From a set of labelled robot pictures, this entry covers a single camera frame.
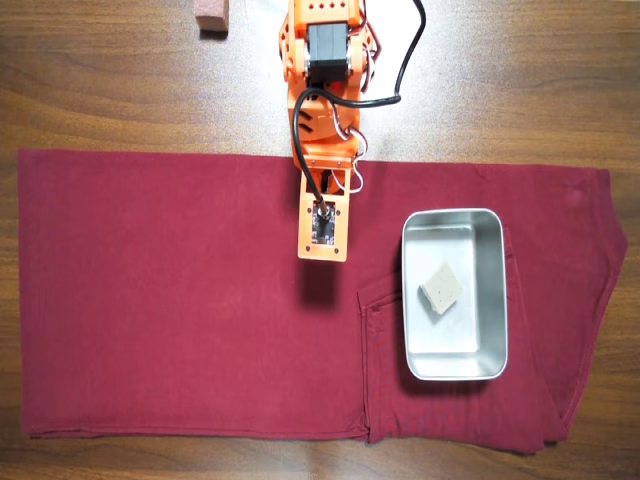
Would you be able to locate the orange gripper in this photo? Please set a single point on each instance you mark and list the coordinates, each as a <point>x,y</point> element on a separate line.
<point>327,163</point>

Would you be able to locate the beige foam cube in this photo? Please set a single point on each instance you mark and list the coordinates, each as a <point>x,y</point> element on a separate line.
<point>442,289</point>

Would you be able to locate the pink sponge block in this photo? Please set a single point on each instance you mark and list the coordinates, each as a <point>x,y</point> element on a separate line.
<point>212,17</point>

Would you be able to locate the rectangular metal tray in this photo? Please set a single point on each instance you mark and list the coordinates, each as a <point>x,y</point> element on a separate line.
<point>450,350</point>

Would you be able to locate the maroon cloth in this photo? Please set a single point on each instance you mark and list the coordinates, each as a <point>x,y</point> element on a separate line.
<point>150,325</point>

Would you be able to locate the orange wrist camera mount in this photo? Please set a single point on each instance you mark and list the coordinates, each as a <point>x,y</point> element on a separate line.
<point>306,235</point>

